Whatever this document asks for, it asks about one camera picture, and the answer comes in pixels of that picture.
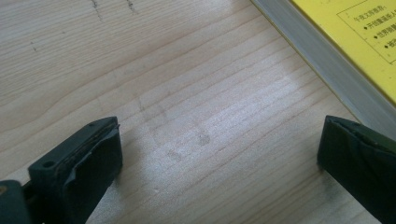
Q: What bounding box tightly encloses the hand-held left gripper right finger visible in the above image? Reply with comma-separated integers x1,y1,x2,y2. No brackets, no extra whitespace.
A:
317,115,396,224

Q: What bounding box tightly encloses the yellow book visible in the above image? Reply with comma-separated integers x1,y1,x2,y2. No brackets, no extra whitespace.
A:
250,0,396,142

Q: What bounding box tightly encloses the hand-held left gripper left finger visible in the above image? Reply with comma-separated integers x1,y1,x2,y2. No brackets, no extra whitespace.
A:
27,116,124,224

